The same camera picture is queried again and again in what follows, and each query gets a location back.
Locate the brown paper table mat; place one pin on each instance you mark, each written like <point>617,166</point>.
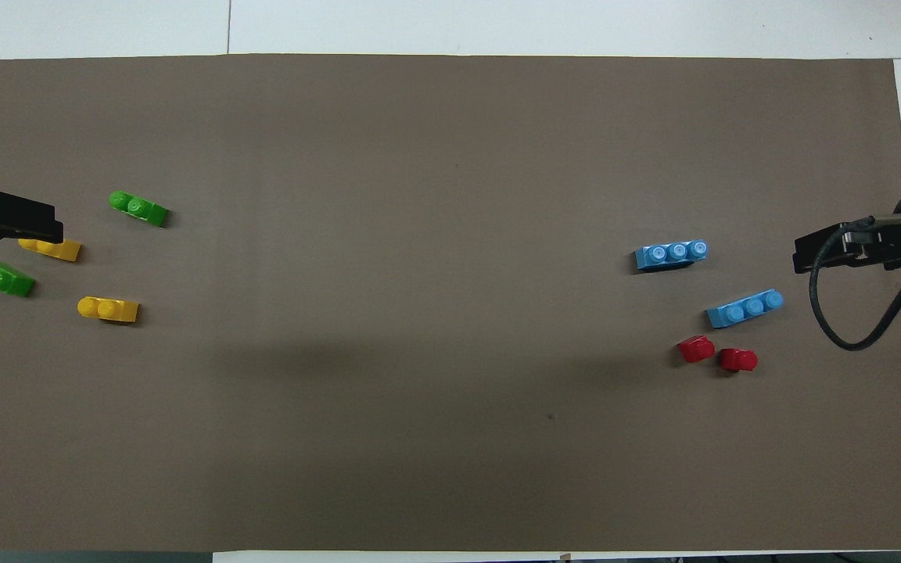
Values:
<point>450,313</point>

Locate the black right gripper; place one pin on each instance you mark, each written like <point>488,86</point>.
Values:
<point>888,246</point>

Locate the blue three-stud toy brick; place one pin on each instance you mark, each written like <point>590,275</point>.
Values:
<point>744,310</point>
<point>670,256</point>

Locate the yellow two-stud toy brick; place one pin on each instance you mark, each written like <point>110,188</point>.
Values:
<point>59,250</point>
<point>109,310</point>

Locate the green two-stud toy brick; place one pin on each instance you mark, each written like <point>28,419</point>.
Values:
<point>1,278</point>
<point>138,208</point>

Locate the red single-stud toy brick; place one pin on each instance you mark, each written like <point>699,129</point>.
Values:
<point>696,349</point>
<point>738,360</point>

